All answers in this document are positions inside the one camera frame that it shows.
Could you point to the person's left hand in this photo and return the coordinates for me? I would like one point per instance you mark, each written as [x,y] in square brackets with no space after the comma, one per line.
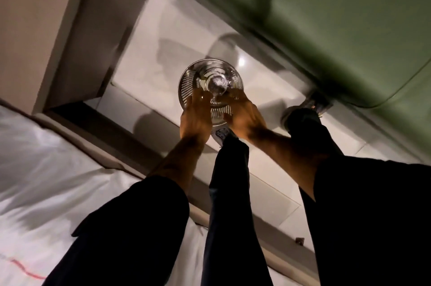
[196,119]

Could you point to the person's right hand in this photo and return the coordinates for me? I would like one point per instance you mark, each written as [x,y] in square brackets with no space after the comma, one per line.
[245,117]

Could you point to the person's right thumb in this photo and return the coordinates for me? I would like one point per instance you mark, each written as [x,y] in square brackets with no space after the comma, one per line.
[229,116]

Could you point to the person's left fingers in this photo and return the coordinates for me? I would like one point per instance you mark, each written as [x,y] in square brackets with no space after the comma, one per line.
[198,100]

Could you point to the person's left forearm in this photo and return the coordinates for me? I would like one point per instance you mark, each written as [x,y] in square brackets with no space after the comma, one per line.
[180,163]

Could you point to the person's right forearm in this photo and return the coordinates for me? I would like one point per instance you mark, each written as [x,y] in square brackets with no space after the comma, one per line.
[286,157]

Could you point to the person's left shoe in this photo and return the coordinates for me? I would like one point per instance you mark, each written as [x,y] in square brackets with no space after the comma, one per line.
[222,133]

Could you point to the person's shoe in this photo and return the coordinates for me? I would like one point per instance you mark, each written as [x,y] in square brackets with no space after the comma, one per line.
[308,105]
[222,133]

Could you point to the person's right shoe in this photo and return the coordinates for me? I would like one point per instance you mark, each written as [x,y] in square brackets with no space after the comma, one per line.
[308,105]

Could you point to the person's right trouser leg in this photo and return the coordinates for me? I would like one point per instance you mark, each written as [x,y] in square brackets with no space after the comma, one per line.
[313,137]

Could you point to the person's trouser leg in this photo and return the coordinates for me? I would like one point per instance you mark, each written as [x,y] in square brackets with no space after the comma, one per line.
[232,215]
[313,137]

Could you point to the person's left trouser leg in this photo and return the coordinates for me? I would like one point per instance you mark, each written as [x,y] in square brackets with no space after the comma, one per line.
[232,215]

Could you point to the green upholstered sofa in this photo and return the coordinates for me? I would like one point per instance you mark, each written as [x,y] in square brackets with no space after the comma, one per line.
[336,26]

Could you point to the small metal floor stopper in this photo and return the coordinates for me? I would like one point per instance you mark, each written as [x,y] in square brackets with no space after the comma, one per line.
[299,241]

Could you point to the person's black left sleeve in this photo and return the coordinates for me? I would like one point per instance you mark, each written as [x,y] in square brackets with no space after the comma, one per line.
[128,238]

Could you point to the person's black sleeve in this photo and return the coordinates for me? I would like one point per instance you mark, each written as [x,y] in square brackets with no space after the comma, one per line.
[373,221]
[128,238]

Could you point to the person's black right sleeve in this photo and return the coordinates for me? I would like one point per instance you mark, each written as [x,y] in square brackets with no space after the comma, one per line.
[373,221]

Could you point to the beige bed frame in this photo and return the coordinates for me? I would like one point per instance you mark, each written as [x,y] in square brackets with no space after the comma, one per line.
[101,157]

